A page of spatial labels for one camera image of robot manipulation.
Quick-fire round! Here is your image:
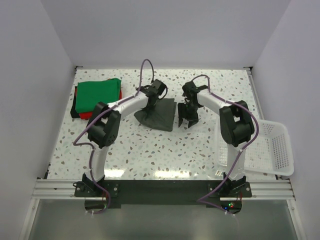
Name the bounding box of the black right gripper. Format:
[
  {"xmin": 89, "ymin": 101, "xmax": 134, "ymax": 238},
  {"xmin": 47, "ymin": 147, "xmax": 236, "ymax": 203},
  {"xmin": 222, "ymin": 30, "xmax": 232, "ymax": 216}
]
[{"xmin": 178, "ymin": 101, "xmax": 201, "ymax": 128}]

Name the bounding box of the grey t-shirt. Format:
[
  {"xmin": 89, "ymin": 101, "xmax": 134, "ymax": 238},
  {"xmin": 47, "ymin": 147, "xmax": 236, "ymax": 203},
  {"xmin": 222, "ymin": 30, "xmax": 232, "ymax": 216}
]
[{"xmin": 134, "ymin": 98, "xmax": 177, "ymax": 132}]

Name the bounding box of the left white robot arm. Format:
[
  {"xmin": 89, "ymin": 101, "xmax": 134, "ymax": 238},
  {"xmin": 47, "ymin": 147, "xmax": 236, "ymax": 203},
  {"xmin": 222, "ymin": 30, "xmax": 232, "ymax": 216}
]
[{"xmin": 85, "ymin": 92, "xmax": 159, "ymax": 196}]

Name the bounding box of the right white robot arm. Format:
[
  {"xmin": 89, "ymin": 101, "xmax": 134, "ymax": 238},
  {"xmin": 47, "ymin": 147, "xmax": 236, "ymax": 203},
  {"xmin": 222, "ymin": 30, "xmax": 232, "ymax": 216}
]
[{"xmin": 178, "ymin": 90, "xmax": 259, "ymax": 197}]

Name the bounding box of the folded green t-shirt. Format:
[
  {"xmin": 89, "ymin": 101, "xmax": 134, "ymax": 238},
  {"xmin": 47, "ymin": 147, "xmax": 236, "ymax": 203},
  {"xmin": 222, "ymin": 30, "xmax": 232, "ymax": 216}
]
[{"xmin": 75, "ymin": 78, "xmax": 122, "ymax": 114}]

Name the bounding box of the folded red t-shirt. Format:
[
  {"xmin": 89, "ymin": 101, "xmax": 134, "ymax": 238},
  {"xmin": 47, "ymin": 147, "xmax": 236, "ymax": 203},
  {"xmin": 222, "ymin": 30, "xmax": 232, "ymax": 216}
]
[{"xmin": 78, "ymin": 89, "xmax": 122, "ymax": 120}]

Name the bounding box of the folded black t-shirt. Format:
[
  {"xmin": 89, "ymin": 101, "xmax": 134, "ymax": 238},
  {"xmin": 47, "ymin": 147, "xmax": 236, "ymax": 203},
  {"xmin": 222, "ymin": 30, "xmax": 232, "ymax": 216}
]
[{"xmin": 70, "ymin": 92, "xmax": 80, "ymax": 119}]

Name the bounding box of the white plastic basket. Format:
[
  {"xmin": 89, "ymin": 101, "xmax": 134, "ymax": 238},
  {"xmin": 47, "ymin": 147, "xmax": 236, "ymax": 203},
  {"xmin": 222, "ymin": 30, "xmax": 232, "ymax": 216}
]
[{"xmin": 214, "ymin": 118, "xmax": 294, "ymax": 179}]

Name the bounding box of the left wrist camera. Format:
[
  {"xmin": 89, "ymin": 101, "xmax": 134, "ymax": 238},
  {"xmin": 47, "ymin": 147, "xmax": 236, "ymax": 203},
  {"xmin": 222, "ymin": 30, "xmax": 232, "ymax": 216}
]
[{"xmin": 141, "ymin": 79, "xmax": 168, "ymax": 100}]

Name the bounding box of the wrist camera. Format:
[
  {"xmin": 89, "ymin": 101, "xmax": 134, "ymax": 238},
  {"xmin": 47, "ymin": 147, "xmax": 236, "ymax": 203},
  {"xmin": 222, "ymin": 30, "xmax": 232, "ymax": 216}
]
[
  {"xmin": 182, "ymin": 81, "xmax": 208, "ymax": 101},
  {"xmin": 141, "ymin": 79, "xmax": 168, "ymax": 100}
]

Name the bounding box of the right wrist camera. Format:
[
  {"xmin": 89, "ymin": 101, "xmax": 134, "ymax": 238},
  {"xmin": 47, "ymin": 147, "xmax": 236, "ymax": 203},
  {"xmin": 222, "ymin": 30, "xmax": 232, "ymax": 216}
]
[{"xmin": 182, "ymin": 81, "xmax": 208, "ymax": 101}]

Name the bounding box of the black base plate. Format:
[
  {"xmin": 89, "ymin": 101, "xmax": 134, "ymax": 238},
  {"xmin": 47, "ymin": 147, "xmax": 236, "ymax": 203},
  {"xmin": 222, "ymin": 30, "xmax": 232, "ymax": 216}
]
[{"xmin": 73, "ymin": 177, "xmax": 253, "ymax": 214}]

